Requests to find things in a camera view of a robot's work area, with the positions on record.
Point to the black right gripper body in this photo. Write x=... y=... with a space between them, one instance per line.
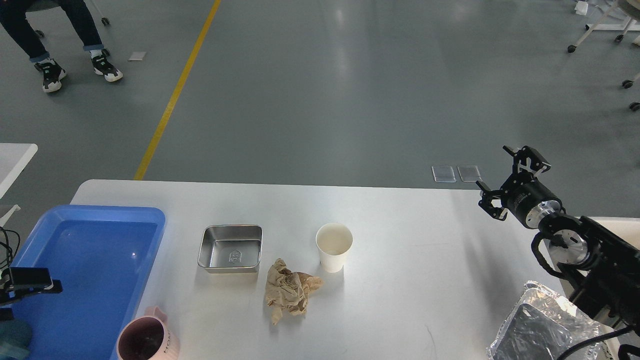
x=529 y=200

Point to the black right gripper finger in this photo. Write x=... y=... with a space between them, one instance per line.
x=527 y=165
x=488 y=196

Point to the stainless steel rectangular tin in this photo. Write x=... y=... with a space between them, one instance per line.
x=231 y=249

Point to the pink ceramic mug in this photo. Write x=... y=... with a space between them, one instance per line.
x=148 y=337

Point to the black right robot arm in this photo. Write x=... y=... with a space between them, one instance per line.
x=602 y=268

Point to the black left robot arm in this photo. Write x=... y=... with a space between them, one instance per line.
x=17 y=282

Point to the clear floor plate right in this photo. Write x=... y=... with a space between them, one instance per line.
x=469 y=173

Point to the clear floor plate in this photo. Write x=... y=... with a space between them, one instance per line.
x=443 y=174
x=469 y=173

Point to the clear floor plate left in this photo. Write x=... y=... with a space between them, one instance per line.
x=443 y=174

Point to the foil lined bin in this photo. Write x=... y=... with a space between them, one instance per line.
x=542 y=325

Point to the white paper cup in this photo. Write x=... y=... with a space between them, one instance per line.
x=333 y=241

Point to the white rolling stand legs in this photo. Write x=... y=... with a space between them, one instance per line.
x=630 y=10

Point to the crumpled brown paper napkin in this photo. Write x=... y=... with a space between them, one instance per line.
x=288 y=291

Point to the blue plastic tray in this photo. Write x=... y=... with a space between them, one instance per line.
x=103 y=256

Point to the white side table left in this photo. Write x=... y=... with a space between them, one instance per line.
x=14 y=157

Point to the white office chair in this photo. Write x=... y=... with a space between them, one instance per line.
x=42 y=5

